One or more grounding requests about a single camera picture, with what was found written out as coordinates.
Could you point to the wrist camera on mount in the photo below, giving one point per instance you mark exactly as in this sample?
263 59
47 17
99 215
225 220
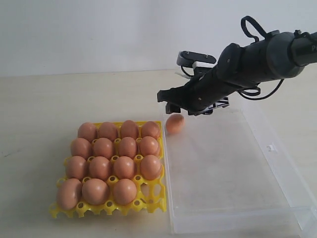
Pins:
199 63

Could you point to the yellow plastic egg tray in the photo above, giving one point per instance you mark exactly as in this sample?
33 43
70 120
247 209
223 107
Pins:
150 196

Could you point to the clear plastic container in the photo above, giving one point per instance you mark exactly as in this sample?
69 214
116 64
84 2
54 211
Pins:
228 175

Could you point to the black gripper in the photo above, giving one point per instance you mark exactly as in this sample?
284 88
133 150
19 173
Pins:
197 94

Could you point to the brown egg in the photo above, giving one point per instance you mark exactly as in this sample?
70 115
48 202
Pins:
124 191
87 131
95 191
69 194
124 167
149 146
81 147
150 128
150 167
129 129
108 130
100 168
175 123
128 147
76 168
103 147

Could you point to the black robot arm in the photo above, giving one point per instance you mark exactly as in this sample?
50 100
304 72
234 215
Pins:
279 56

